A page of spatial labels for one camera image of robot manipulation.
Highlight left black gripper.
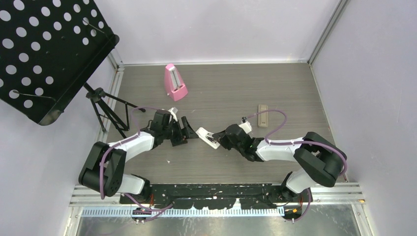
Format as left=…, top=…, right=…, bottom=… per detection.
left=162, top=117, right=198, bottom=147

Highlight white remote control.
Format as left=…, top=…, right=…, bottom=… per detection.
left=196, top=127, right=220, bottom=149

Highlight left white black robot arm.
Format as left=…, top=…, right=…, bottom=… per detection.
left=78, top=108, right=198, bottom=204

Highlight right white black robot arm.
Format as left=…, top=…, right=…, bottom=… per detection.
left=212, top=124, right=347, bottom=202

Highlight pink metronome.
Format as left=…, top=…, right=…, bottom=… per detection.
left=164, top=63, right=188, bottom=101

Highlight black tripod stand legs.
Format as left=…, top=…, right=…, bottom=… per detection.
left=84, top=83, right=138, bottom=139

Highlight black perforated music stand desk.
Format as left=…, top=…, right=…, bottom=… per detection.
left=0, top=0, right=119, bottom=126

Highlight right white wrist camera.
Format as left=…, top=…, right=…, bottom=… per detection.
left=238, top=120, right=252, bottom=134

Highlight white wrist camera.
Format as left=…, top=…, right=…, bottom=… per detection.
left=168, top=107, right=178, bottom=122
left=238, top=120, right=252, bottom=134

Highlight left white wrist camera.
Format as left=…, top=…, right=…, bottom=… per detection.
left=168, top=107, right=178, bottom=122

